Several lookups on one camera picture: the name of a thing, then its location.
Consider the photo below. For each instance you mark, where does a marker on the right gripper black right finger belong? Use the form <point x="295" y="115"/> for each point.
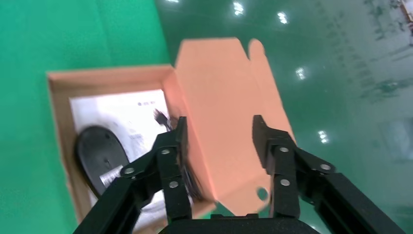
<point x="284" y="168"/>

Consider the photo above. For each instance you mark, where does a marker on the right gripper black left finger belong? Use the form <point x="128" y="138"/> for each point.
<point x="171" y="168"/>

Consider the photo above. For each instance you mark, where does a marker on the white printed paper sheet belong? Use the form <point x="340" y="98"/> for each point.
<point x="122" y="109"/>

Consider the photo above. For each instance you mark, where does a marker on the open orange cardboard box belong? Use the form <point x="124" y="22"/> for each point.
<point x="222" y="113"/>

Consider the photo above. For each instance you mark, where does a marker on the green table mat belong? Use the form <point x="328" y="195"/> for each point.
<point x="48" y="35"/>

